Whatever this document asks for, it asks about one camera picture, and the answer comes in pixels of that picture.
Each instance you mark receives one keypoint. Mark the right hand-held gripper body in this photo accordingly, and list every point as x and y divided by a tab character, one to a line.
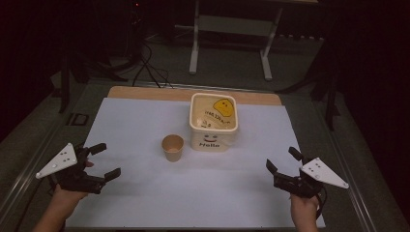
322	172

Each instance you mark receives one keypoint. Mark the white table mat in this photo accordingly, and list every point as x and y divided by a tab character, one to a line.
193	193

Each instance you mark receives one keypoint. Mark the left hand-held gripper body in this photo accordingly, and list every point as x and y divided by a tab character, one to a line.
59	161

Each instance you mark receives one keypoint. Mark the person's right hand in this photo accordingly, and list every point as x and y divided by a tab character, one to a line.
303	209

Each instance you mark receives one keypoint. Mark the black floor socket plate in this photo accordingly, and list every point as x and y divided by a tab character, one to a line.
78	119

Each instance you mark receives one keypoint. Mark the cream plastic bin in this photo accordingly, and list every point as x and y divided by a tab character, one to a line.
212	140

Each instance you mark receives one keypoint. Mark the wooden table board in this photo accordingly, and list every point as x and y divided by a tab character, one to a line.
145	92

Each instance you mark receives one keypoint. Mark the brown paper cup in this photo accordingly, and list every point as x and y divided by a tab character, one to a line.
173	154

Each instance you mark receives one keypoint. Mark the person's left hand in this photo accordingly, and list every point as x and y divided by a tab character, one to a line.
66	199

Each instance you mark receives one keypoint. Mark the white metal frame stand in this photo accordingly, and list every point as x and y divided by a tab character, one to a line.
194	48

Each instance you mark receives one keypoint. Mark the metal floor rail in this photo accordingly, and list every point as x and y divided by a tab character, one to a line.
25	177
349	180

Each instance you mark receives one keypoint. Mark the black metal stand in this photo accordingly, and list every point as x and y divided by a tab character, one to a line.
331	103

